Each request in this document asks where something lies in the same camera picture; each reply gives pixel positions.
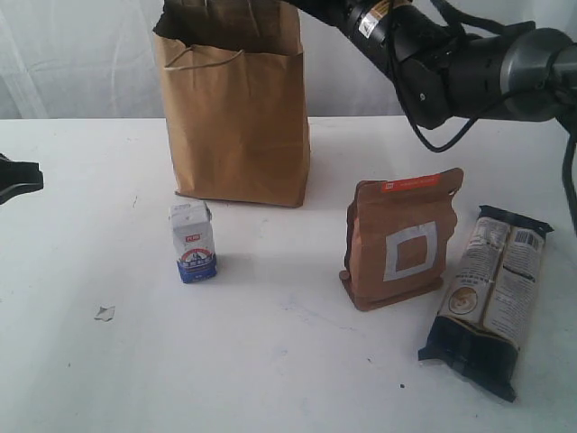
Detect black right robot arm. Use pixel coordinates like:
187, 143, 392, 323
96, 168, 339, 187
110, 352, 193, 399
293, 1, 576, 130

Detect torn paper scrap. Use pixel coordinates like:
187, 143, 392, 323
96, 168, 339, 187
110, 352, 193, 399
94, 306, 115, 322

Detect dark blue biscuit package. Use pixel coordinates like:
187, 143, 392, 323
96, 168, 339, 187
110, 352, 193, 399
417, 205, 553, 402

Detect small blue white milk carton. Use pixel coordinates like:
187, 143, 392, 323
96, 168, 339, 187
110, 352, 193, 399
169, 200, 217, 283

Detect brown paper bag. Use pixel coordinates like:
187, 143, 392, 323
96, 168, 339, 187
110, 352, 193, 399
153, 1, 310, 207

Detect brown standup pouch orange label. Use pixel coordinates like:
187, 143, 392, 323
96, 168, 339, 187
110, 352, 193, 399
339, 168, 464, 311

